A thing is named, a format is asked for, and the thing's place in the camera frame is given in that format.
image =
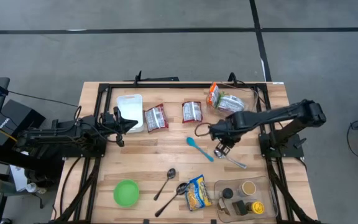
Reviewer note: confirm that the silver metal spoon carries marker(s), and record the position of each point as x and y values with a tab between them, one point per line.
236	163

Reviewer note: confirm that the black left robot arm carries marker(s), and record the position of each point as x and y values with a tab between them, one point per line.
57	137

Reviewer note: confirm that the dark bottle yellow cap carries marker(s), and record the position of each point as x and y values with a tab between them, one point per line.
256	207

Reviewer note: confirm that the spice jar black lid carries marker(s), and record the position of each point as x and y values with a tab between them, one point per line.
227	193

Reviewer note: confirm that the white plastic bin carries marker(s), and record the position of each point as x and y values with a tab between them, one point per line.
130	112

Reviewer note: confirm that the white paper sheet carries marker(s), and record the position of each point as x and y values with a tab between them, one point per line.
19	177

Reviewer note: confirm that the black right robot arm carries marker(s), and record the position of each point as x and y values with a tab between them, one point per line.
275	116

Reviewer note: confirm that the black box white lettering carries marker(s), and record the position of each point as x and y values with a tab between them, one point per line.
17	118

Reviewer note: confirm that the black metal spoon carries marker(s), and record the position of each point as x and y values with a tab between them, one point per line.
171	173
181	188

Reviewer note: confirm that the tan lid cylinder can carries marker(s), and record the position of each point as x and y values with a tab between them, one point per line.
248	188

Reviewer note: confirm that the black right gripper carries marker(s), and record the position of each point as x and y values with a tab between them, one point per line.
227	129

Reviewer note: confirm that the brown pouch white label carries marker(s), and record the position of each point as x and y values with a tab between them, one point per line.
222	206

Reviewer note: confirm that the green plastic bowl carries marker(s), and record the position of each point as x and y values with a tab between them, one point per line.
126	193

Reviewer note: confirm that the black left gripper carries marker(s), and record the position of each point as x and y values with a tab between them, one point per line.
112	124

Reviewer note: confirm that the green black pepper tin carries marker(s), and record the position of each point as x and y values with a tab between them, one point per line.
239	208

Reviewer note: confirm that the clear plastic container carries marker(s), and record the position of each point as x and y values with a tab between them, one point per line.
269	211
252	93

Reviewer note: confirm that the teal plastic spoon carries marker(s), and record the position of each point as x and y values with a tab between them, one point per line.
191	142

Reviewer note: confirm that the blue yellow ramen packet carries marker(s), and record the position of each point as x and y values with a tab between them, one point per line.
197	193

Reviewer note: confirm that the red ramen packet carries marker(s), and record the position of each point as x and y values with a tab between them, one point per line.
192	112
155	118

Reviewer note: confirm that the black aluminium table frame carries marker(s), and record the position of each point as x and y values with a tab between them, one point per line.
182	85

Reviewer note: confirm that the orange ramen packet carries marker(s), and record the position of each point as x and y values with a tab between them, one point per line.
212	95

